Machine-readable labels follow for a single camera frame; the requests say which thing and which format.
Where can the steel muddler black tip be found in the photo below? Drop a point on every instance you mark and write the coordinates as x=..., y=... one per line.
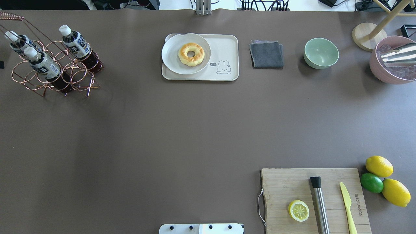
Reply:
x=322, y=219

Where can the green bowl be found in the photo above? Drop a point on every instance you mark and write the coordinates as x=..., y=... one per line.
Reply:
x=320, y=53

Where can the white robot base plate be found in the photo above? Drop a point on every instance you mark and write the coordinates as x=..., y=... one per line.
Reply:
x=203, y=228

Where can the aluminium frame post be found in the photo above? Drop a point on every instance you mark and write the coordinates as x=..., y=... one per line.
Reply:
x=203, y=7

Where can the tea bottle front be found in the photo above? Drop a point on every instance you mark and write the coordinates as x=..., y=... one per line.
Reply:
x=49, y=70

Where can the green lime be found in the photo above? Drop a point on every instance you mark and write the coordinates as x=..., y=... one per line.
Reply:
x=372, y=183

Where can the copper wire bottle rack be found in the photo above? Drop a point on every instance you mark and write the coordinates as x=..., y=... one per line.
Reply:
x=66, y=65

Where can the metal ice scoop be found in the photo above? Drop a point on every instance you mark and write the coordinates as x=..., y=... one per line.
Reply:
x=401, y=56

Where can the half lemon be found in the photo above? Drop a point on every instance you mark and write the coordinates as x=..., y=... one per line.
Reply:
x=298, y=210

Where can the tea bottle right of rack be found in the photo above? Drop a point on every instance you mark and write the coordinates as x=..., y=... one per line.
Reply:
x=78, y=47

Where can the grey folded cloth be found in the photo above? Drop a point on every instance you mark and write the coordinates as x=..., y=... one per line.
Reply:
x=266, y=54

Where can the tea bottle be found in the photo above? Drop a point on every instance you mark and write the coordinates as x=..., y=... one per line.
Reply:
x=49, y=70
x=19, y=43
x=78, y=47

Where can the whole lemon lower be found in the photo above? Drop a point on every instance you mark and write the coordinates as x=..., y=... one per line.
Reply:
x=396, y=193

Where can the yellow plastic knife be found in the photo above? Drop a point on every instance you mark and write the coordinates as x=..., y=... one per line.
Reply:
x=347, y=203

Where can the bamboo cutting board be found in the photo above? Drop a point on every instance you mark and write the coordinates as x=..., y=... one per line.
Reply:
x=282, y=186

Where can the pink ice bowl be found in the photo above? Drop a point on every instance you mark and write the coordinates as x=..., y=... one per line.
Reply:
x=377, y=68

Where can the tea bottle far left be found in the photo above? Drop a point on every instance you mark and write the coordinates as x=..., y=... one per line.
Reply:
x=19, y=43

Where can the beige rabbit tray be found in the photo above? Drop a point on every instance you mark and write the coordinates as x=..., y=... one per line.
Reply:
x=223, y=64

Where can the glazed donut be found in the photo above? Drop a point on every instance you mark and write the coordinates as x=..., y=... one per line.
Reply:
x=191, y=54

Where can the whole lemon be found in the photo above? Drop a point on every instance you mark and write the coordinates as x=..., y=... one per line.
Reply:
x=379, y=166
x=396, y=193

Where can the whole lemon upper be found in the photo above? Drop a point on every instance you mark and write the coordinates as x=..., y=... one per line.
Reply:
x=379, y=166

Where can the white round plate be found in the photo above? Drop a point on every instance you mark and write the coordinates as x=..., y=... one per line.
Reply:
x=173, y=45

